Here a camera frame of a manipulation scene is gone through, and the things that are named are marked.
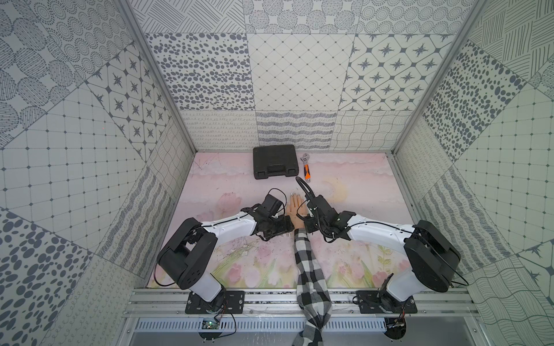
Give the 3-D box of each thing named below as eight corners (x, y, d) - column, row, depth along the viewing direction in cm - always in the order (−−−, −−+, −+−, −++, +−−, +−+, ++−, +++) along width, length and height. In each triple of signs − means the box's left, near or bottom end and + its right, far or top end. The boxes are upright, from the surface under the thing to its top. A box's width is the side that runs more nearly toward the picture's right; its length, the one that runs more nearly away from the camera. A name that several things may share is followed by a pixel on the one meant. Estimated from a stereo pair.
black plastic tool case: (251, 180, 110) (250, 173, 106) (255, 148, 126) (254, 140, 122) (298, 180, 111) (298, 173, 106) (296, 148, 126) (297, 140, 122)
